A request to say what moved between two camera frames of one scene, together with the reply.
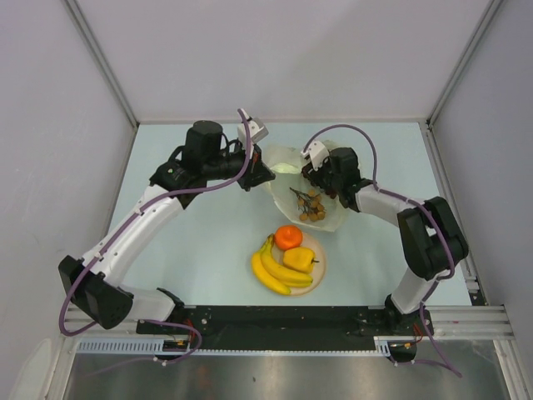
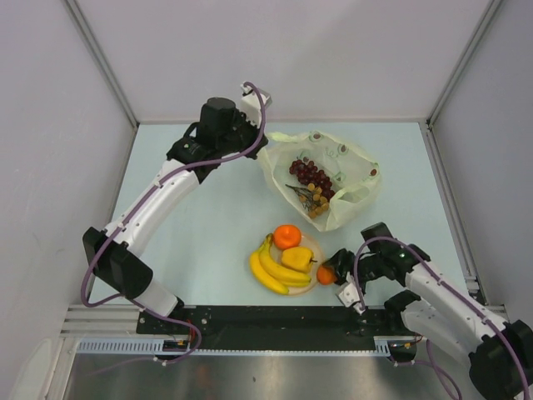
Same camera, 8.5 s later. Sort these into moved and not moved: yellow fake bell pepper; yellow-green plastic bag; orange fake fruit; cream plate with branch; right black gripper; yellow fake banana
Moved: yellow-green plastic bag; right black gripper
Not moved: orange fake fruit; yellow fake bell pepper; yellow fake banana; cream plate with branch
